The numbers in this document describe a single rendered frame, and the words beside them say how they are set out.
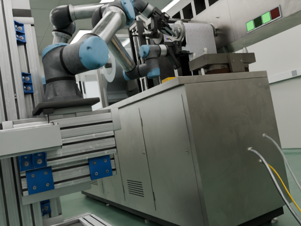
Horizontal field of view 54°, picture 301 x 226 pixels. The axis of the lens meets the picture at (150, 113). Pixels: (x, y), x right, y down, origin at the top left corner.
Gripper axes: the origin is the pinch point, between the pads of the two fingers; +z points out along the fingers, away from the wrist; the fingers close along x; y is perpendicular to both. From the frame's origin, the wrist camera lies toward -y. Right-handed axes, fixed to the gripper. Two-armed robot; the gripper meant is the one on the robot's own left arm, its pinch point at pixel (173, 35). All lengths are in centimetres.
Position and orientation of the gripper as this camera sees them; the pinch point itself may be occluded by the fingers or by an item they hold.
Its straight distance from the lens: 195.7
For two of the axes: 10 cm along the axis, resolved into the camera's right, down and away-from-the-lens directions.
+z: 7.7, 5.4, 3.5
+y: 4.2, -8.3, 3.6
